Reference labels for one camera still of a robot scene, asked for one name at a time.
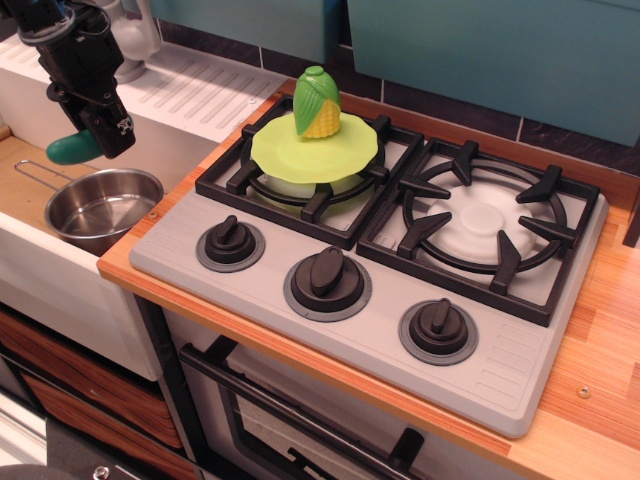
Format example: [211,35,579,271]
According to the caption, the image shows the white toy sink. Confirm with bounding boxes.
[0,11,291,382]

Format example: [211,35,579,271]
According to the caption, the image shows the black left burner grate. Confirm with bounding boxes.
[195,95,425,250]

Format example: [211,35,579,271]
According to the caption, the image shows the green yellow toy corncob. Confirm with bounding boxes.
[293,66,342,139]

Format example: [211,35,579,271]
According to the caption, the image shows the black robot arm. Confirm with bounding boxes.
[1,1,136,165]

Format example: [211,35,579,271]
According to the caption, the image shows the lime green plastic plate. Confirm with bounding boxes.
[250,113,379,184]

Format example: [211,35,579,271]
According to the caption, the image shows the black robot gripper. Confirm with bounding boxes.
[36,19,136,159]

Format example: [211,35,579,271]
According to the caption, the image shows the stainless steel pot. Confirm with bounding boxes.
[14,160,164,257]

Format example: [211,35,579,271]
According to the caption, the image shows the black middle stove knob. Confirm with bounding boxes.
[283,246,373,323]

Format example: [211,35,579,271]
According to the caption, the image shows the black stove knob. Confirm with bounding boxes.
[283,246,373,323]
[196,215,266,273]
[398,298,479,367]

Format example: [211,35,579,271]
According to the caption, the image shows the black left stove knob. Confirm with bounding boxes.
[196,215,266,273]

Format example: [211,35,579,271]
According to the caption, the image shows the grey toy stove top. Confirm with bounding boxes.
[128,94,610,440]

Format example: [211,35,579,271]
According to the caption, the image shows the green toy cucumber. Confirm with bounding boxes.
[46,130,103,165]

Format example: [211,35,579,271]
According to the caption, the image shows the black right stove knob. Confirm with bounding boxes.
[398,298,479,367]

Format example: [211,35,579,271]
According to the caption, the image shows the oven door with black handle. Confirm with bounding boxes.
[179,337,513,479]

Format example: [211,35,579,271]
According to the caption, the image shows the grey toy faucet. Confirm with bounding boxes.
[96,0,162,84]

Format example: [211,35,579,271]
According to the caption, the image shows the black burner grate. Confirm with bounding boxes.
[195,95,425,250]
[357,139,607,327]

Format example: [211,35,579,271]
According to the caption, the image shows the black right burner grate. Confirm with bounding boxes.
[357,139,607,327]

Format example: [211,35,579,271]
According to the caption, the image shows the wooden drawer fronts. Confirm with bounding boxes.
[1,305,198,479]

